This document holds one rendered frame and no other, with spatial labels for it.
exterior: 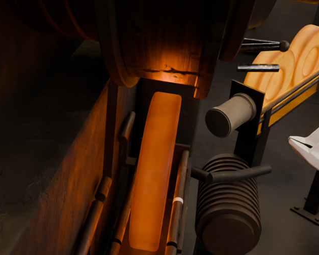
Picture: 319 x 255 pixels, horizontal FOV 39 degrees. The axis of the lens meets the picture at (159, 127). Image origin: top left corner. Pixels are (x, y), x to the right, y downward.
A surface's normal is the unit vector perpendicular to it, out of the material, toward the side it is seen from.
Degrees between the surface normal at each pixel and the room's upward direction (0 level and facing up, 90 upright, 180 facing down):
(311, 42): 90
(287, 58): 90
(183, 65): 136
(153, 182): 63
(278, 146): 0
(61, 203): 90
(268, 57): 33
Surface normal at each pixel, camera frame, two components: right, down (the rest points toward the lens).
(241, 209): 0.34, -0.80
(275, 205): 0.11, -0.86
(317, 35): 0.73, 0.40
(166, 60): -0.17, 0.95
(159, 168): -0.03, -0.10
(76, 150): 0.99, 0.16
